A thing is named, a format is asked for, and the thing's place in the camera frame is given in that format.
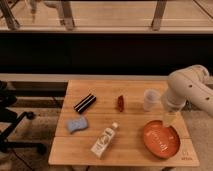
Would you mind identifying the orange ceramic bowl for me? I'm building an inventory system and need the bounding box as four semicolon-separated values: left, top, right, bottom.
143;120;180;159

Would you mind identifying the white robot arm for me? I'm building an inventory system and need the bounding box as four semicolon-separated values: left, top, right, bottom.
161;65;213;127

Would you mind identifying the translucent plastic cup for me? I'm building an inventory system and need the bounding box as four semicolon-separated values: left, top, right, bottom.
143;89;160;111

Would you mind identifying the small red brown object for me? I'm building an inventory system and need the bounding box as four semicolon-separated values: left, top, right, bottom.
117;95;124;112

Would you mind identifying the white plastic bottle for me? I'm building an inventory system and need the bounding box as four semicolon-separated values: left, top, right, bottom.
91;122;119;158

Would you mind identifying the black white striped case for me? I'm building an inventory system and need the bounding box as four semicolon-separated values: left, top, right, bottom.
74;94;96;114

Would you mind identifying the blue sponge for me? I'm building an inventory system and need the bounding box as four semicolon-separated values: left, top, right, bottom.
67;116;88;133

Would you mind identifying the black office chair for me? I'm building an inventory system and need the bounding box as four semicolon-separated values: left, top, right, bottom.
0;80;46;155

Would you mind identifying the metal frame leg right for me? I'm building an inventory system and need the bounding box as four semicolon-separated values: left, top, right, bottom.
151;0;167;31

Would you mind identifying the metal frame leg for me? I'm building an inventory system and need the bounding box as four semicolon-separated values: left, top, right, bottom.
0;0;20;30
151;0;167;31
61;1;74;30

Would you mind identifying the metal frame leg middle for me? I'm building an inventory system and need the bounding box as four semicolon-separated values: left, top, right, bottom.
61;1;74;30

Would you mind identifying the metal frame leg left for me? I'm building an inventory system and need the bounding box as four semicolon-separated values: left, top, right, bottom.
0;0;20;30

